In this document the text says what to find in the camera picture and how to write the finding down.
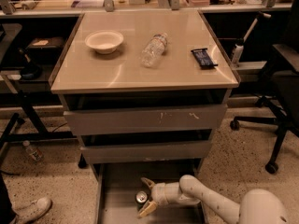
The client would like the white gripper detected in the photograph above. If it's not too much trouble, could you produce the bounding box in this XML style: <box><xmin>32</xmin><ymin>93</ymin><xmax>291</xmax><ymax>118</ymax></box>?
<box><xmin>138</xmin><ymin>177</ymin><xmax>169</xmax><ymax>218</ymax></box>

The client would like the green soda can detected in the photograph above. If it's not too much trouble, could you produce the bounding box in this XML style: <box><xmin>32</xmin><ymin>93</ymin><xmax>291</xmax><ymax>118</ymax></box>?
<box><xmin>135</xmin><ymin>190</ymin><xmax>149</xmax><ymax>210</ymax></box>

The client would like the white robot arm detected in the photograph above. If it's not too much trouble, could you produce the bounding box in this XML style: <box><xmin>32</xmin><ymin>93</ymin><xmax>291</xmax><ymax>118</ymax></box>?
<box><xmin>138</xmin><ymin>175</ymin><xmax>290</xmax><ymax>224</ymax></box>

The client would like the open grey bottom drawer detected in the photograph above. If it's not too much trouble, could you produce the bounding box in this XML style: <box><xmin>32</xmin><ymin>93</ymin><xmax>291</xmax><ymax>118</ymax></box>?
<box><xmin>94</xmin><ymin>161</ymin><xmax>207</xmax><ymax>224</ymax></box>

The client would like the grey middle drawer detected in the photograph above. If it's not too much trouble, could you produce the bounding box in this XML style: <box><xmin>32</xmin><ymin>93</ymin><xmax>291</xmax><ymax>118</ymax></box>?
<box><xmin>80</xmin><ymin>141</ymin><xmax>211</xmax><ymax>164</ymax></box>

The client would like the grey top drawer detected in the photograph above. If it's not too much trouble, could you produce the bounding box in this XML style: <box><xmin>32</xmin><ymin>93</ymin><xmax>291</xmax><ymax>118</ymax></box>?
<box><xmin>64</xmin><ymin>105</ymin><xmax>227</xmax><ymax>135</ymax></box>

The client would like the grey drawer cabinet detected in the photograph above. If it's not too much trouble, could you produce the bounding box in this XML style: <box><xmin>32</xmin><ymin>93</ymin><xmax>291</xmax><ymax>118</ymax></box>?
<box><xmin>49</xmin><ymin>9</ymin><xmax>241</xmax><ymax>224</ymax></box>

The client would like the water bottle on floor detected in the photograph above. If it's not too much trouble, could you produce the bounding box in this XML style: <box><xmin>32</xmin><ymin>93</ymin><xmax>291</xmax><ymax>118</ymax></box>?
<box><xmin>22</xmin><ymin>140</ymin><xmax>43</xmax><ymax>161</ymax></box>

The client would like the white sneaker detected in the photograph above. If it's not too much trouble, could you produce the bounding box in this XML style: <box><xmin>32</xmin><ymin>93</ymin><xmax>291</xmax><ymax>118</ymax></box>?
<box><xmin>9</xmin><ymin>197</ymin><xmax>52</xmax><ymax>224</ymax></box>

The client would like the dark trouser leg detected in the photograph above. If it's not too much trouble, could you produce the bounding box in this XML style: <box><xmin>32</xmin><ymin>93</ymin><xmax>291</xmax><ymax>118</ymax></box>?
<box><xmin>0</xmin><ymin>175</ymin><xmax>16</xmax><ymax>224</ymax></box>

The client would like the clear plastic water bottle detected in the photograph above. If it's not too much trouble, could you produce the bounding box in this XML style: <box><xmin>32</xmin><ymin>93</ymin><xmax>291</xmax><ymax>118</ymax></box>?
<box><xmin>141</xmin><ymin>33</ymin><xmax>168</xmax><ymax>68</ymax></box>

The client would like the dark blue snack bar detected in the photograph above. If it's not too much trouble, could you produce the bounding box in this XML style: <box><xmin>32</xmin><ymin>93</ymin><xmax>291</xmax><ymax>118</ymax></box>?
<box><xmin>191</xmin><ymin>48</ymin><xmax>217</xmax><ymax>68</ymax></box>

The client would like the black office chair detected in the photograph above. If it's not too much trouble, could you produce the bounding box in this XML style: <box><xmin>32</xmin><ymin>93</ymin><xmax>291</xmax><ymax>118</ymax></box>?
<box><xmin>230</xmin><ymin>0</ymin><xmax>299</xmax><ymax>174</ymax></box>

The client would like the white paper bowl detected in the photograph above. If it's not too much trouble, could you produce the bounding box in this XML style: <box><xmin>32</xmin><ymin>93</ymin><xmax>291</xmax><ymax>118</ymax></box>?
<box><xmin>85</xmin><ymin>30</ymin><xmax>124</xmax><ymax>54</ymax></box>

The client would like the black box under bench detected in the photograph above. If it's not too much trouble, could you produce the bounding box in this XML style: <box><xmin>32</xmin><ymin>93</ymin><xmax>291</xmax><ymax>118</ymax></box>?
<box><xmin>26</xmin><ymin>36</ymin><xmax>64</xmax><ymax>65</ymax></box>

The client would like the black table frame left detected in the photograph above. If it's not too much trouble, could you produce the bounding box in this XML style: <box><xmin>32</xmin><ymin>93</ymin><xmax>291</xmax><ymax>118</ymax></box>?
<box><xmin>0</xmin><ymin>22</ymin><xmax>76</xmax><ymax>166</ymax></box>

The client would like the white handled tool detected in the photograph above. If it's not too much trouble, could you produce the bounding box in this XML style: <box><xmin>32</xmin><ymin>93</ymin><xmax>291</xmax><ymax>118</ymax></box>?
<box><xmin>231</xmin><ymin>12</ymin><xmax>271</xmax><ymax>67</ymax></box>

